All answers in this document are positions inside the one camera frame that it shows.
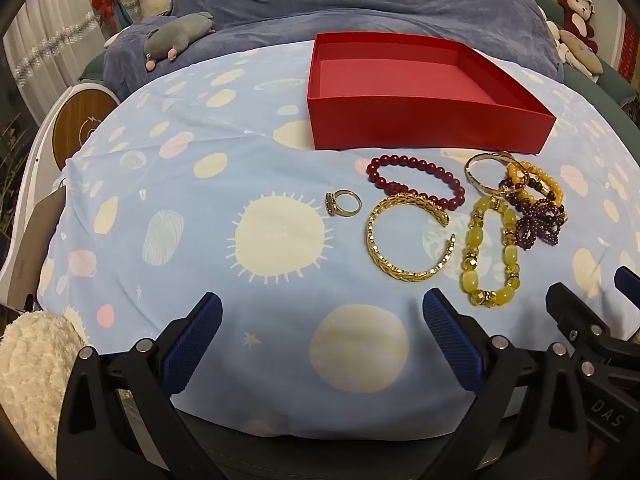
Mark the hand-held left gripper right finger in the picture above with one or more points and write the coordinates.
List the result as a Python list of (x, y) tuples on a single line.
[(450, 340)]

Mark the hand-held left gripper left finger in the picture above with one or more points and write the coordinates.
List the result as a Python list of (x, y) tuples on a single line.
[(192, 345)]

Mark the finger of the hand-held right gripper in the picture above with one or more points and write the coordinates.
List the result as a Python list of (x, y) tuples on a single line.
[(570, 310), (627, 285)]

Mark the gold mesh bangle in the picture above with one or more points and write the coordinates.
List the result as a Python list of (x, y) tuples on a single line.
[(374, 240)]

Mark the thin gold bangle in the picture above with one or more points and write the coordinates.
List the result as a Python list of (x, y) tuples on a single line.
[(472, 180)]

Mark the red cardboard box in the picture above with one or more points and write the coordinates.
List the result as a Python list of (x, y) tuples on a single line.
[(425, 120)]

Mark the white fluffy cloth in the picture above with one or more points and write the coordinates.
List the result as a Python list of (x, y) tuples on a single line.
[(35, 375)]

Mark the green sofa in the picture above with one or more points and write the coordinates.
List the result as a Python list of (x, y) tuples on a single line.
[(615, 85)]

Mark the beige plush toy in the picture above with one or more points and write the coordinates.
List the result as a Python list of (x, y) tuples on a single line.
[(580, 47)]

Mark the white device with wooden disc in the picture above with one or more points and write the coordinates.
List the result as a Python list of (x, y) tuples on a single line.
[(80, 125)]

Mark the red plush monkey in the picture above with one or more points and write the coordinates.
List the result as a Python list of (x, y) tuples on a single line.
[(570, 2)]

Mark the grey plush mouse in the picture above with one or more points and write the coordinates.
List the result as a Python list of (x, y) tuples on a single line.
[(180, 32)]

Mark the white curtain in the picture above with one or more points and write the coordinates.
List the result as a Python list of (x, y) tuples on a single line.
[(50, 25)]

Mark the red bow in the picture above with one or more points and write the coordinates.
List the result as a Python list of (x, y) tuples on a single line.
[(105, 5)]

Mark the red bordered wall poster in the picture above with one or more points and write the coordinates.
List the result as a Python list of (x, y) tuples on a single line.
[(629, 45)]

